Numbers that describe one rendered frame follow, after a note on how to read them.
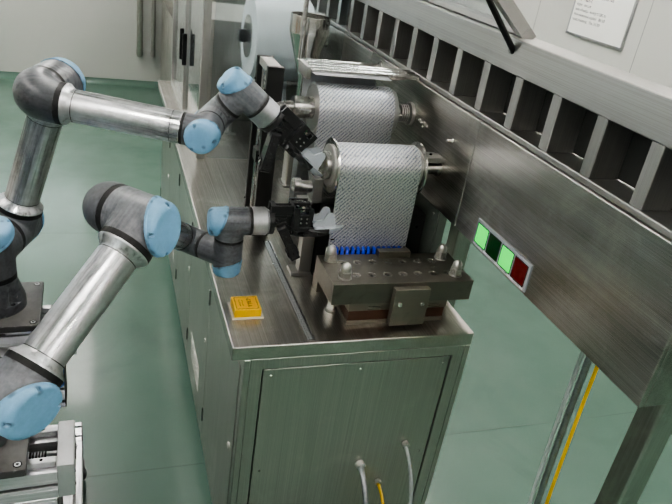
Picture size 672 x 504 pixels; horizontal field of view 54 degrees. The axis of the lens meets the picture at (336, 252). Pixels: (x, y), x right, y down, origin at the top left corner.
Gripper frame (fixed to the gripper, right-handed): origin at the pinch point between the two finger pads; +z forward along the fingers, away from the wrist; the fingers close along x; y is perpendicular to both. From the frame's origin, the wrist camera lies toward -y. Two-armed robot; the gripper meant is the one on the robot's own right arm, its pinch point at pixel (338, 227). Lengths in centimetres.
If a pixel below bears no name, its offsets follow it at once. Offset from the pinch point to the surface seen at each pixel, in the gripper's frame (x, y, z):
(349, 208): -0.2, 5.9, 2.3
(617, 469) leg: -73, -24, 46
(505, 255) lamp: -35.5, 10.0, 29.4
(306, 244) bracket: 7.8, -9.2, -5.8
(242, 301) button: -9.3, -16.7, -26.8
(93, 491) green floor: 19, -109, -66
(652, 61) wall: 186, 23, 263
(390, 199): -0.2, 8.7, 13.9
